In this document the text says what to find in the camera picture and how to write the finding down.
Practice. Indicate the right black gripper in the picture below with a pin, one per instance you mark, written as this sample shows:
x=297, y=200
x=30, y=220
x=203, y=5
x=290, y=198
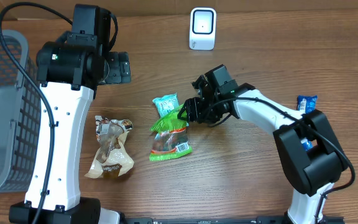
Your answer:
x=193, y=111

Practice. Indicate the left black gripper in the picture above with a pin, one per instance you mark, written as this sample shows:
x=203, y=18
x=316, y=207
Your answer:
x=120, y=68

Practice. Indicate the teal snack packet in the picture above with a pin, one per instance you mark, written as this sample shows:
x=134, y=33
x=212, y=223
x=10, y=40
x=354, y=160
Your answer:
x=166, y=104

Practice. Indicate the green packet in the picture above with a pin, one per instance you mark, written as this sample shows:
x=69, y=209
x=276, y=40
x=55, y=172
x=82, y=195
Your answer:
x=171, y=139

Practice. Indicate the beige snack bag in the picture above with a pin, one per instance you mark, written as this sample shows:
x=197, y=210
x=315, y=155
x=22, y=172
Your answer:
x=111, y=159

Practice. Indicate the blue snack bar wrapper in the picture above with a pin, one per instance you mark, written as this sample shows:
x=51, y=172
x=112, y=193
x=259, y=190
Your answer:
x=306, y=104

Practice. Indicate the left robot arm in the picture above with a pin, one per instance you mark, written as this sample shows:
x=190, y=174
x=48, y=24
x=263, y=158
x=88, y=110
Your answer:
x=69, y=71

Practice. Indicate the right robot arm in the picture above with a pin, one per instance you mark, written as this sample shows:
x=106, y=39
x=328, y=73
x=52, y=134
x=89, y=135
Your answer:
x=310, y=154

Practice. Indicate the white barcode scanner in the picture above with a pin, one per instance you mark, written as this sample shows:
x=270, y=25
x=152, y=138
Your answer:
x=202, y=34

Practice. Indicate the grey plastic mesh basket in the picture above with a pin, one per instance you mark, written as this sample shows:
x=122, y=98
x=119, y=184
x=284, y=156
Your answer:
x=19, y=127

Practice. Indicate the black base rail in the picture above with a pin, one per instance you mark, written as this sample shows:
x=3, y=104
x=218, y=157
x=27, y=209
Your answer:
x=228, y=221

